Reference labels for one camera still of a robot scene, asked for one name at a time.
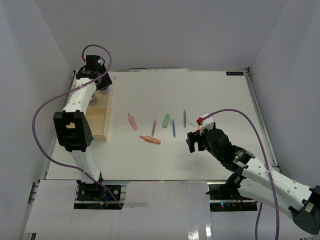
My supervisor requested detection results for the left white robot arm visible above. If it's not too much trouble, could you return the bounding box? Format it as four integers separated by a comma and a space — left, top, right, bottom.
53, 55, 112, 200

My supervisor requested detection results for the right corner label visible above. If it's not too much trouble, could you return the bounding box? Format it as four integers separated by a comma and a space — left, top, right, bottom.
226, 71, 244, 76

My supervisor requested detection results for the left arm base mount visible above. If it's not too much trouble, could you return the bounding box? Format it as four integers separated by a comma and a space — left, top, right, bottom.
73, 180, 124, 210

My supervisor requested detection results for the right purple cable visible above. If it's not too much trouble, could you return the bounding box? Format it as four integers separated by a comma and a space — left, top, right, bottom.
202, 108, 280, 240

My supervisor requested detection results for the orange highlighter pen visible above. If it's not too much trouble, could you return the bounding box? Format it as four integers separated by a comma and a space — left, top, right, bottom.
139, 135, 161, 145

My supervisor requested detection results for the clear round container stacked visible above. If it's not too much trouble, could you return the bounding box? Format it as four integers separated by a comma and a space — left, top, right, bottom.
89, 93, 98, 106

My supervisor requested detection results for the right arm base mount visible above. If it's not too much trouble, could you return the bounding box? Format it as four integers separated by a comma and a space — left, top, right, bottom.
206, 172, 258, 213

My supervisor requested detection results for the purple marker red tip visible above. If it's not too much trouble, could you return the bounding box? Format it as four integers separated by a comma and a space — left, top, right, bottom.
151, 119, 157, 137

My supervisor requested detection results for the pink highlighter pen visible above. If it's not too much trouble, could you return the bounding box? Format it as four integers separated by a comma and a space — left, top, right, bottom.
128, 113, 138, 131

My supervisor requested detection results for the blue marker pen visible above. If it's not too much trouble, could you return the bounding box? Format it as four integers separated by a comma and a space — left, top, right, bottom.
172, 119, 176, 138

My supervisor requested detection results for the cream compartment organizer tray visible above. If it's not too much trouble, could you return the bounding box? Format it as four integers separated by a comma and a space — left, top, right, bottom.
71, 83, 115, 142

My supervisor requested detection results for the green highlighter pen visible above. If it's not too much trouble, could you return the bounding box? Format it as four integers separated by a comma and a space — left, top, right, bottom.
162, 113, 170, 128

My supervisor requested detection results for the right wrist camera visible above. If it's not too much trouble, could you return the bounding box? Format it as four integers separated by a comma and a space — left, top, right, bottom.
196, 113, 215, 135

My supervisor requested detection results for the aluminium frame rail right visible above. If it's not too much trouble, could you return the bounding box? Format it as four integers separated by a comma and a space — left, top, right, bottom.
244, 67, 280, 171

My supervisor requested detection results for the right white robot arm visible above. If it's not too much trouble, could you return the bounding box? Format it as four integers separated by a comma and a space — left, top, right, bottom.
186, 128, 320, 235

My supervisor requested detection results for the clear round container purple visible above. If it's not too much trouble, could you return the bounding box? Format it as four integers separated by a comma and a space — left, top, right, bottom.
99, 86, 110, 95

